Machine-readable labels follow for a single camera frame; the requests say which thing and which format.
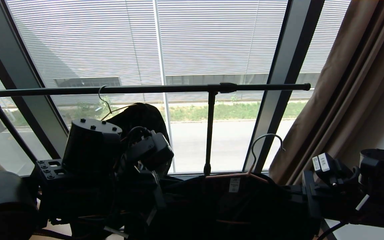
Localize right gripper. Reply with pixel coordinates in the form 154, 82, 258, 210
301, 170, 363, 219

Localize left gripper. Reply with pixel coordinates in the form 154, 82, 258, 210
127, 170, 166, 214

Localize pink clothes hanger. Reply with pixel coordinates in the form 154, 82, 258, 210
205, 133, 286, 224
98, 85, 136, 121

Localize black garment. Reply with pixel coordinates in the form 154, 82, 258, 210
139, 173, 312, 240

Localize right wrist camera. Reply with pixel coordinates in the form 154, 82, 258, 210
312, 153, 361, 188

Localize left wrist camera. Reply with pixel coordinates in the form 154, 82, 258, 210
125, 127, 174, 171

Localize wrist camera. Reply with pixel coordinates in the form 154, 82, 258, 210
125, 127, 174, 171
312, 153, 361, 188

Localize window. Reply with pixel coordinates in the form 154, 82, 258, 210
0, 0, 351, 177

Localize brown curtain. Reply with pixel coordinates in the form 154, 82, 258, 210
269, 0, 384, 185

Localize black cable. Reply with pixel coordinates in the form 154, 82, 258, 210
316, 220, 347, 240

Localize black shorts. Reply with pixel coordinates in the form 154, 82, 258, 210
107, 103, 173, 174

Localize black clothes rack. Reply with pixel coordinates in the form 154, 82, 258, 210
0, 83, 311, 177

